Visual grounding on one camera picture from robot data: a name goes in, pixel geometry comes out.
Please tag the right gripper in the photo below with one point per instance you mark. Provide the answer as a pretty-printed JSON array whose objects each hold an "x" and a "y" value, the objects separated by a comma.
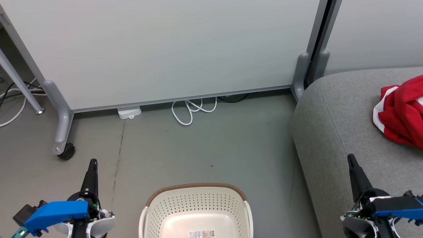
[{"x": 358, "y": 224}]

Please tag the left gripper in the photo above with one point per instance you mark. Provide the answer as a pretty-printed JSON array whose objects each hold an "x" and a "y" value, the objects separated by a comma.
[{"x": 97, "y": 224}]

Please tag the red and white garment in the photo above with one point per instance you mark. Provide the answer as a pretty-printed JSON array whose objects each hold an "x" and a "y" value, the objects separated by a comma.
[{"x": 401, "y": 112}]

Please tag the cream perforated laundry basket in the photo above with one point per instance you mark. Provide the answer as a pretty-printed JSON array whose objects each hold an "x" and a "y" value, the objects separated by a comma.
[{"x": 196, "y": 211}]

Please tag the black caster wheel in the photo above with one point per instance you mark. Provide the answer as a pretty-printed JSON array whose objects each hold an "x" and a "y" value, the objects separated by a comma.
[{"x": 67, "y": 152}]

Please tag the grey fabric sofa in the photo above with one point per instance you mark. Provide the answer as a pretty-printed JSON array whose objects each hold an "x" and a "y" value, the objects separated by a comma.
[{"x": 333, "y": 132}]

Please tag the grey partition foot with caster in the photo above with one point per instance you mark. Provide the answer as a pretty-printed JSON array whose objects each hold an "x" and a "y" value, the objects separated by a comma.
[{"x": 61, "y": 115}]

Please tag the white power strip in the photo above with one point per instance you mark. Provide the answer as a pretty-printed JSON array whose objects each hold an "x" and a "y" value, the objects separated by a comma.
[{"x": 129, "y": 112}]

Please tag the printed label sticker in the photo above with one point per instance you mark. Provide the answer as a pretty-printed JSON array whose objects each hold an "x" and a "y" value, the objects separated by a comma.
[{"x": 201, "y": 234}]

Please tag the grey metal table leg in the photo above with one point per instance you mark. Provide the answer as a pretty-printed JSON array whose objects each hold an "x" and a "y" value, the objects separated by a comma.
[{"x": 18, "y": 82}]

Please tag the short grey partition foot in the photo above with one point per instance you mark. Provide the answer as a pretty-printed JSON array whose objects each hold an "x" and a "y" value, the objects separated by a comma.
[
  {"x": 321, "y": 64},
  {"x": 300, "y": 76}
]

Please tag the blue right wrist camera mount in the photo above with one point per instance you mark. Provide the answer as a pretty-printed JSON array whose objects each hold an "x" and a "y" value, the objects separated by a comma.
[{"x": 396, "y": 205}]

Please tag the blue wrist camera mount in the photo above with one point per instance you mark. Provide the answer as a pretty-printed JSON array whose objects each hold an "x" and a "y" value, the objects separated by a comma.
[
  {"x": 396, "y": 205},
  {"x": 54, "y": 215}
]

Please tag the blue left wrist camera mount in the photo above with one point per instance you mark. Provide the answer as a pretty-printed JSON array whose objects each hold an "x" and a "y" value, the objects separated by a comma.
[{"x": 54, "y": 215}]

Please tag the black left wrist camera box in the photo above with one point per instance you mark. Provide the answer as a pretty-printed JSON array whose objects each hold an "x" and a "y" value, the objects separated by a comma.
[{"x": 24, "y": 213}]

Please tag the white partition panel grey frame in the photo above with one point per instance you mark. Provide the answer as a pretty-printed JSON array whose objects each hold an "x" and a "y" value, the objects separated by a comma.
[
  {"x": 373, "y": 33},
  {"x": 165, "y": 49}
]

